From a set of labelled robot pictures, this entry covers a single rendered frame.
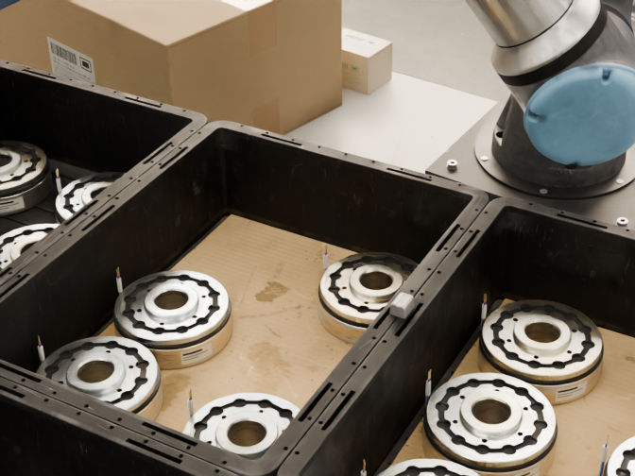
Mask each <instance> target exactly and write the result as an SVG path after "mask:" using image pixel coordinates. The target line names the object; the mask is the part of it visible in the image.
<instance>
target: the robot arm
mask: <svg viewBox="0 0 635 476"><path fill-rule="evenodd" d="M465 1H466V3H467V4H468V5H469V7H470V8H471V10H472V11H473V13H474V14H475V16H476V17H477V18H478V20H479V21H480V23H481V24H482V25H483V27H484V28H485V29H486V30H487V32H488V33H489V35H490V36H491V37H492V39H493V40H494V42H495V45H494V47H493V51H492V55H491V64H492V66H493V68H494V70H495V71H496V73H497V74H498V76H499V77H500V78H501V79H502V80H503V82H504V83H505V85H506V86H507V88H508V89H509V91H510V95H509V97H508V99H507V101H506V104H505V106H504V108H503V110H502V112H501V114H500V116H499V118H498V121H497V123H496V125H495V127H494V130H493V134H492V146H491V151H492V154H493V157H494V159H495V160H496V161H497V162H498V163H499V164H500V165H501V166H502V167H503V168H504V169H506V170H507V172H509V173H510V174H512V175H514V176H516V177H518V178H520V179H524V180H526V181H529V182H533V183H536V184H539V185H544V186H551V187H560V188H574V187H583V186H589V185H594V184H596V183H600V182H602V181H605V180H607V179H610V178H612V177H613V176H615V175H616V174H617V173H618V172H619V171H620V170H621V169H622V168H623V166H624V164H625V161H626V151H627V150H629V149H630V148H631V147H632V146H633V145H635V36H634V32H633V28H632V24H631V14H632V6H633V0H465Z"/></svg>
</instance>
